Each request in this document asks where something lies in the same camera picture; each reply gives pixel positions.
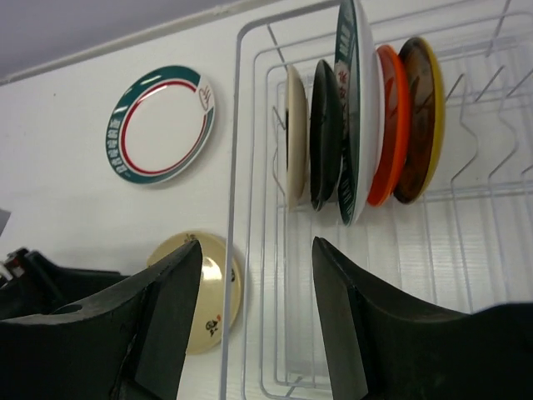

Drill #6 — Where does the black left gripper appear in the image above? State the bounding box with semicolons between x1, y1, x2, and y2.
1;247;126;320

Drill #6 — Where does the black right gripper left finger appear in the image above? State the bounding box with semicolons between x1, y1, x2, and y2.
1;240;202;399

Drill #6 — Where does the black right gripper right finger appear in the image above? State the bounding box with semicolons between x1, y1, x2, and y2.
312;237;532;399

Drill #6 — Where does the cream plate with small prints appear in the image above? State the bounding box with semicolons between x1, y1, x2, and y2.
147;231;242;354

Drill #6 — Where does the yellow brown patterned plate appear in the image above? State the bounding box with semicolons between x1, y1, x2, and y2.
394;37;446;204

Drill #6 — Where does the cream plate with black patch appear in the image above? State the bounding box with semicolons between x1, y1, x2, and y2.
286;65;308;211

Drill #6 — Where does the dark blue rimmed white plate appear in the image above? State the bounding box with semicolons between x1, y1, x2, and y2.
334;1;385;226

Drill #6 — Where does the orange plate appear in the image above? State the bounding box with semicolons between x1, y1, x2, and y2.
367;44;411;207

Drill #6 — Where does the green red rimmed white plate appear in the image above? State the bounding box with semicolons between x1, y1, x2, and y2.
105;65;216;185

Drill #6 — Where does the white wire dish rack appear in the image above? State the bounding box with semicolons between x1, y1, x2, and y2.
217;1;532;399

